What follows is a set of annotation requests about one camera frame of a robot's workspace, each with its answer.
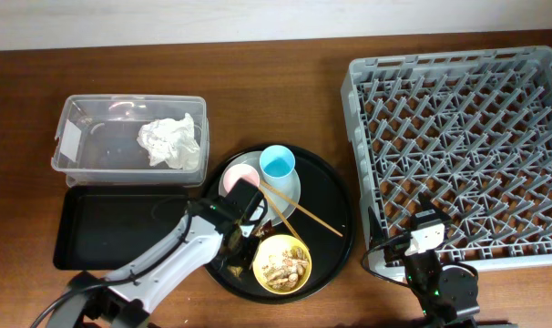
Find grey round plate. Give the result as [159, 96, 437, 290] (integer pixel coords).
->
[218, 150, 301, 227]

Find peanut shell food scraps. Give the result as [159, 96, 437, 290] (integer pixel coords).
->
[262, 247, 309, 292]

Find clear plastic bin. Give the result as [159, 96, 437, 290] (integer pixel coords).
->
[51, 94, 210, 187]

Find black rectangular tray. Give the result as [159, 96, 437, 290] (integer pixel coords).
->
[53, 185, 189, 271]

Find round black serving tray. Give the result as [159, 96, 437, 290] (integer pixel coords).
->
[205, 145, 356, 304]

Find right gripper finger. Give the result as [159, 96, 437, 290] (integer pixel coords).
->
[368, 207, 385, 247]
[418, 193, 450, 221]

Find white tissue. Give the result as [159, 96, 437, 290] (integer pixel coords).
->
[137, 113, 200, 170]

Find pink plastic cup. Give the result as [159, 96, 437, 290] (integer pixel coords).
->
[222, 163, 261, 192]

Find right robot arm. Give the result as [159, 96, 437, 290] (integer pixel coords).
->
[367, 193, 480, 327]

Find gold snack wrapper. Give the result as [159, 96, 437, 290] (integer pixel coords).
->
[221, 224, 264, 278]

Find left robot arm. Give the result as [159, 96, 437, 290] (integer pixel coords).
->
[32, 179, 268, 327]

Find grey dishwasher rack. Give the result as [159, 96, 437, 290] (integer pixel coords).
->
[341, 46, 552, 271]

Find wooden chopstick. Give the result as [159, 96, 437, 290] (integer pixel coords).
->
[262, 191, 303, 241]
[260, 180, 343, 237]

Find blue plastic cup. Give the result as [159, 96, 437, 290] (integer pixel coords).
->
[260, 145, 296, 188]

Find yellow bowl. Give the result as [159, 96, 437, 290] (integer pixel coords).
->
[252, 234, 312, 295]

